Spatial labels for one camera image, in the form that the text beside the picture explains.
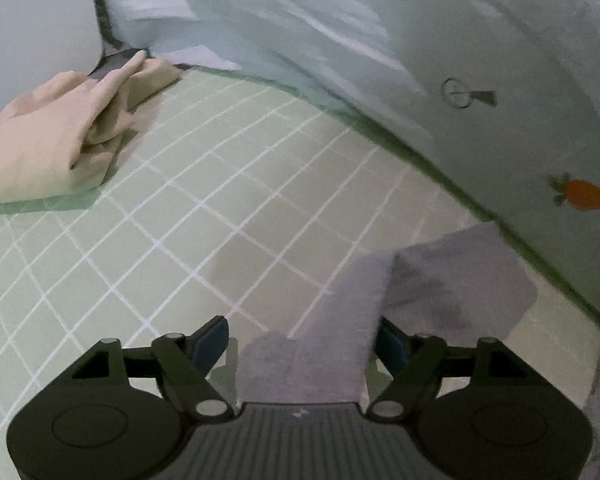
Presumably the green checked bed sheet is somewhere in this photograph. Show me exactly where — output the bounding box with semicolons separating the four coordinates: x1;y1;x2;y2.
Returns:
0;66;600;480

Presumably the beige pink folded cloth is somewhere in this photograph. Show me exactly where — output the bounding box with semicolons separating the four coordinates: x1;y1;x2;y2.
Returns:
0;51;183;204

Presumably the light green carrot-print quilt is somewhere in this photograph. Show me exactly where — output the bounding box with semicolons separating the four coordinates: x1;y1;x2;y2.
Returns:
102;0;600;312

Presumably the grey zip hoodie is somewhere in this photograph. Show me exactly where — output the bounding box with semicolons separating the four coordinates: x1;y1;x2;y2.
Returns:
234;221;600;480

